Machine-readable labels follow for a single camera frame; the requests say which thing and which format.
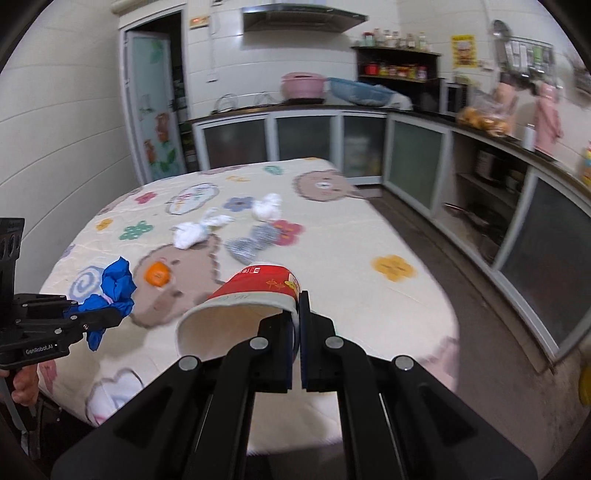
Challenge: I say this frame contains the red paper noodle cup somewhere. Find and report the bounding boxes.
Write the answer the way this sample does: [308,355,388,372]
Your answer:
[176,264,301,360]

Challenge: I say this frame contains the orange bottle cap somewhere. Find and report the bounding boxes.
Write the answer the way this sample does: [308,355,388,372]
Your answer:
[143,261,171,288]

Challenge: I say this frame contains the white tissue bundle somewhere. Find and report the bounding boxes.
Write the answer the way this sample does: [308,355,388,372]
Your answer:
[172,208,235,250]
[252,193,283,223]

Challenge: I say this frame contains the grey silver mesh bundle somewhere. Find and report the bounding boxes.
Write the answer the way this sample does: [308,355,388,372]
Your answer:
[224,224,280,265]

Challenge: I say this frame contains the kitchen counter cabinets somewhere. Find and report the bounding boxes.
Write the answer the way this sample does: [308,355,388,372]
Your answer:
[189,105,590,362]

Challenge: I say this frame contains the person's left hand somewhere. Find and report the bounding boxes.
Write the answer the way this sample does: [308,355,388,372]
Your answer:
[11,365,39,407]

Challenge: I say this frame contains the cartoon print table cloth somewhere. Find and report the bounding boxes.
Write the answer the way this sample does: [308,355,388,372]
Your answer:
[39,159,459,426]

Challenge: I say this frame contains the flower painted glass door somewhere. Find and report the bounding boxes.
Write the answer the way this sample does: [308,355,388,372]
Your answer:
[125,31,186,184]

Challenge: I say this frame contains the bag of buns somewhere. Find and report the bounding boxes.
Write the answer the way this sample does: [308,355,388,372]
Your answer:
[456,90,518,138]

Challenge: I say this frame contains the microwave oven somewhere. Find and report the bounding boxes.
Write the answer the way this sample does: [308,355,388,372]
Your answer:
[440,80,471,116]

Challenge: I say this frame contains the blue plastic basket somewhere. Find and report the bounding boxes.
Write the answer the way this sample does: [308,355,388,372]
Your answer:
[327,77,394,107]

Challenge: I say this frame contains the black spice shelf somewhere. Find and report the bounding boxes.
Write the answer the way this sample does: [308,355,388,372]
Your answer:
[352,45,443,113]

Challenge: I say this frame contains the pink pot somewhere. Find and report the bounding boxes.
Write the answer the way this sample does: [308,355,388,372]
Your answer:
[281,72,325,100]

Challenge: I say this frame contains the range hood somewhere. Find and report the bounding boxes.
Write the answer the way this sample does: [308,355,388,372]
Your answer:
[240,3,369,34]

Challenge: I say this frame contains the yellow wall poster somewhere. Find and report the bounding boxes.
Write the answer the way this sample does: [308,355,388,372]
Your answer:
[451,35,478,69]

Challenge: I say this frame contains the wall utensil rack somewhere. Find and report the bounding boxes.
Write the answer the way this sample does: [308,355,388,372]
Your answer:
[492,19,557,89]

